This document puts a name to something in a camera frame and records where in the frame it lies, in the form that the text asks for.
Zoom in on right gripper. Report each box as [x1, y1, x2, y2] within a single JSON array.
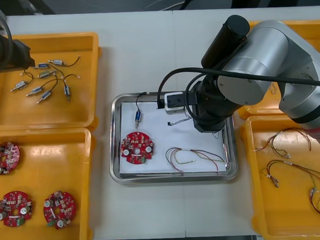
[[192, 95, 232, 135]]

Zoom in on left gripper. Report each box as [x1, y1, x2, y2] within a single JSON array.
[[12, 38, 36, 71]]

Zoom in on blue-white twisted wire harness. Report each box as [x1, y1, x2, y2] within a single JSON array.
[[269, 81, 281, 95], [166, 114, 222, 141]]

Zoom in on blue-label metal solenoid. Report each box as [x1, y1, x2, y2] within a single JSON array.
[[132, 91, 150, 130]]

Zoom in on round red circuit board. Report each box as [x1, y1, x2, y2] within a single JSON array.
[[42, 190, 77, 231], [119, 130, 158, 165], [0, 191, 35, 228], [0, 141, 22, 175]]

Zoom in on steel tray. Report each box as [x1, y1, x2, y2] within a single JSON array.
[[106, 89, 240, 185]]

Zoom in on white paper sheet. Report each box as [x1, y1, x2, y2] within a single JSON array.
[[116, 98, 229, 177]]

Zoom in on pile of metal solenoids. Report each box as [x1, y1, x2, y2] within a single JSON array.
[[8, 56, 83, 106]]

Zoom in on yellow-orange plastic bin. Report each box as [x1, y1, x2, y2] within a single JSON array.
[[0, 126, 101, 240], [238, 113, 320, 240], [234, 18, 320, 120], [0, 31, 107, 132]]

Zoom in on white floor cable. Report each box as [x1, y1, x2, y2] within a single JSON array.
[[145, 0, 235, 11]]

